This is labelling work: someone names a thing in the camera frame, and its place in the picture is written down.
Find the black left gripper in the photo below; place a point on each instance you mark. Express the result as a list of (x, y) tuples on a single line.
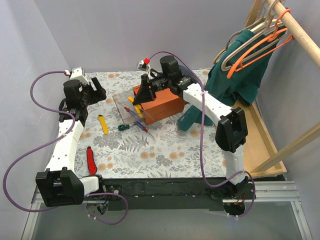
[(93, 88)]

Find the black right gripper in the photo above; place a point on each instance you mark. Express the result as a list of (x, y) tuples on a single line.
[(149, 84)]

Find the yellow black screwdriver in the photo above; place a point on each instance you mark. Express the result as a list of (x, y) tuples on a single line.
[(138, 109)]

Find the orange handle screwdriver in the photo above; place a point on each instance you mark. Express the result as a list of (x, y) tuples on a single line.
[(131, 99)]

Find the orange wooden drawer box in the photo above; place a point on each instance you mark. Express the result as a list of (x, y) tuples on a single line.
[(165, 105)]

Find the clear acrylic drawer tray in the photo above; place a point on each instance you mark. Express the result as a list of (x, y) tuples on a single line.
[(121, 101)]

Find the green stubby screwdriver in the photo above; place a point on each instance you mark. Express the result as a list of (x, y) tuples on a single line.
[(124, 127)]

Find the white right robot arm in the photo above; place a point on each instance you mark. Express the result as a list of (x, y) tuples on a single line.
[(230, 123)]

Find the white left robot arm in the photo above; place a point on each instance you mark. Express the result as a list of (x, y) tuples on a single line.
[(58, 183)]

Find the yellow utility knife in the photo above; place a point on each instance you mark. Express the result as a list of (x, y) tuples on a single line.
[(103, 124)]

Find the floral patterned table mat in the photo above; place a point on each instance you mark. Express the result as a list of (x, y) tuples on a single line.
[(133, 153)]

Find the red utility knife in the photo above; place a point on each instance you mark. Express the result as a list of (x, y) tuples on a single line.
[(92, 168)]

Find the dark green garment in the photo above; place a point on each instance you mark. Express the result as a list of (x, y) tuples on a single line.
[(243, 84)]

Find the wooden clothes rack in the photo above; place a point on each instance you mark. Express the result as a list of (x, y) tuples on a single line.
[(289, 97)]

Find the beige clothes hanger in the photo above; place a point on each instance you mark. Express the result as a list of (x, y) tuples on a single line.
[(255, 30)]

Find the orange clothes hanger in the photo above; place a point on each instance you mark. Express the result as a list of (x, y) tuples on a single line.
[(265, 42)]

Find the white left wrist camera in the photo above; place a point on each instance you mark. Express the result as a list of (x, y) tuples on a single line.
[(78, 73)]

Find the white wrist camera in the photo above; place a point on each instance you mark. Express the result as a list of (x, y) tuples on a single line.
[(144, 65), (78, 73)]

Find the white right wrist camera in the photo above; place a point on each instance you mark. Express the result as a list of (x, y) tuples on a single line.
[(144, 65)]

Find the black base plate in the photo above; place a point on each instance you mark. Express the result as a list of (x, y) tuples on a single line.
[(171, 194)]

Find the aluminium rail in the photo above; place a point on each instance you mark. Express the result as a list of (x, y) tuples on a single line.
[(265, 191)]

